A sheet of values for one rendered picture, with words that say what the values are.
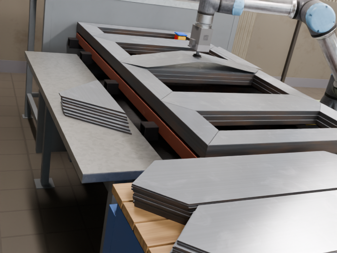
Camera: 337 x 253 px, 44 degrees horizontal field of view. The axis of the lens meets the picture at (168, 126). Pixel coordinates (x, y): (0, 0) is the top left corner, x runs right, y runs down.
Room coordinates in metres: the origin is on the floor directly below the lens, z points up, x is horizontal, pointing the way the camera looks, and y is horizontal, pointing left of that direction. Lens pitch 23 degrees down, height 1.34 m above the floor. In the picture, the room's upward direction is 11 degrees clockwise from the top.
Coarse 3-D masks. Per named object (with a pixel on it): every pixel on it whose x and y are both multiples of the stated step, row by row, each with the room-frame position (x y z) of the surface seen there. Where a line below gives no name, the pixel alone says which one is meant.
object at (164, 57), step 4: (164, 52) 1.94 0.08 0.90; (156, 56) 1.87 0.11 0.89; (160, 56) 1.87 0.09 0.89; (164, 56) 1.88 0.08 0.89; (168, 56) 1.88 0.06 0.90; (160, 60) 1.82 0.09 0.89; (164, 60) 1.82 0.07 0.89; (168, 60) 1.82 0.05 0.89; (172, 60) 1.82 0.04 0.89; (176, 60) 1.83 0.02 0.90; (164, 64) 1.76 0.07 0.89; (168, 64) 1.77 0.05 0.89; (172, 64) 1.77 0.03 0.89
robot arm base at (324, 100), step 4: (324, 96) 2.13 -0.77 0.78; (328, 96) 2.10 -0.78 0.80; (332, 96) 2.09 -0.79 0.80; (320, 100) 2.14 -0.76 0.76; (324, 100) 2.11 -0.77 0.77; (328, 100) 2.10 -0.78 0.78; (332, 100) 2.09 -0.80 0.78; (336, 100) 2.08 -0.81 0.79; (324, 104) 2.10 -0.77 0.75; (328, 104) 2.09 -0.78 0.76; (332, 104) 2.08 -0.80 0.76; (336, 104) 2.08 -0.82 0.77; (332, 108) 2.08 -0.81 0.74; (336, 108) 2.07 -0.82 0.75
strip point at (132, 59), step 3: (129, 57) 1.83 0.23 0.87; (132, 57) 1.83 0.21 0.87; (135, 57) 1.84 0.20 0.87; (123, 60) 1.77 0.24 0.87; (126, 60) 1.78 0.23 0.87; (129, 60) 1.78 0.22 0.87; (132, 60) 1.79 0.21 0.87; (135, 60) 1.79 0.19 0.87; (138, 60) 1.80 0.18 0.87; (129, 63) 1.74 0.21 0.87; (132, 63) 1.74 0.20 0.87; (135, 63) 1.75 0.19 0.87; (138, 63) 1.75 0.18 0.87; (141, 63) 1.76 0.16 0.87; (144, 66) 1.72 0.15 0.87
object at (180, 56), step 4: (168, 52) 1.94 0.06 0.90; (172, 52) 1.95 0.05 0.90; (176, 52) 1.95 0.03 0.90; (180, 52) 1.95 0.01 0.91; (172, 56) 1.88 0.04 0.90; (176, 56) 1.89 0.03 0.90; (180, 56) 1.89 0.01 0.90; (184, 56) 1.89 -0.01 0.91; (188, 56) 1.90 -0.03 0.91; (180, 60) 1.83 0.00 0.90; (184, 60) 1.83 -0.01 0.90; (188, 60) 1.84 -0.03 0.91; (192, 60) 1.84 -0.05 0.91; (196, 60) 1.84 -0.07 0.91
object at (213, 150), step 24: (96, 48) 2.06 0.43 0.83; (144, 48) 2.17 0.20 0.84; (168, 48) 2.25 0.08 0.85; (120, 72) 1.72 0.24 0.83; (168, 72) 1.76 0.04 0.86; (192, 72) 1.82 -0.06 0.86; (216, 72) 1.88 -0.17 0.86; (240, 72) 1.97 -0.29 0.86; (144, 96) 1.47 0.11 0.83; (168, 120) 1.28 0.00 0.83; (216, 120) 1.35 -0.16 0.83; (240, 120) 1.40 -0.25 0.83; (264, 120) 1.45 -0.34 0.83; (288, 120) 1.50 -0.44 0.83; (312, 120) 1.56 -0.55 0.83; (192, 144) 1.13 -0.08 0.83; (240, 144) 1.12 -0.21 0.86; (264, 144) 1.16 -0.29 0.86; (288, 144) 1.20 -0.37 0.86; (312, 144) 1.25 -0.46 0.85; (336, 144) 1.30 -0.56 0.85
